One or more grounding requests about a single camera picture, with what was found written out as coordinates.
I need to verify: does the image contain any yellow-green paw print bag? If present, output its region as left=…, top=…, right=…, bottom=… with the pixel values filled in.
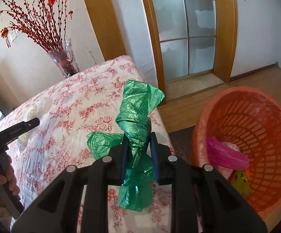
left=231, top=170, right=251, bottom=198

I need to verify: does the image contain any pink plastic bag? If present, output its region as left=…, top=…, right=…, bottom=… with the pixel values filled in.
left=206, top=137, right=249, bottom=170

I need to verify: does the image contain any white clear plastic bag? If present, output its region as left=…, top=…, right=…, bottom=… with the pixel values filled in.
left=18, top=97, right=53, bottom=150

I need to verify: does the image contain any green plastic bag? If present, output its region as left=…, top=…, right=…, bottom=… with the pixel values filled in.
left=87, top=80, right=165, bottom=211

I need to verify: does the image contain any orange plastic laundry basket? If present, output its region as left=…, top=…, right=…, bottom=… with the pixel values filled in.
left=191, top=86, right=281, bottom=231

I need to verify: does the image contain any clear glass vase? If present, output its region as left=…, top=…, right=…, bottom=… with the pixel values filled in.
left=48, top=39, right=80, bottom=78

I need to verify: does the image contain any red berry branch bouquet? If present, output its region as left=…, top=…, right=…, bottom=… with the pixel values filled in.
left=0, top=0, right=74, bottom=53

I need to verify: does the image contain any frosted glass wooden door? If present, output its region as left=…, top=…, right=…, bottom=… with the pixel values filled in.
left=143, top=0, right=237, bottom=102

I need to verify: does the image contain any white wall switch plate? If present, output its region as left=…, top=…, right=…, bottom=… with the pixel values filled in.
left=8, top=29, right=21, bottom=42

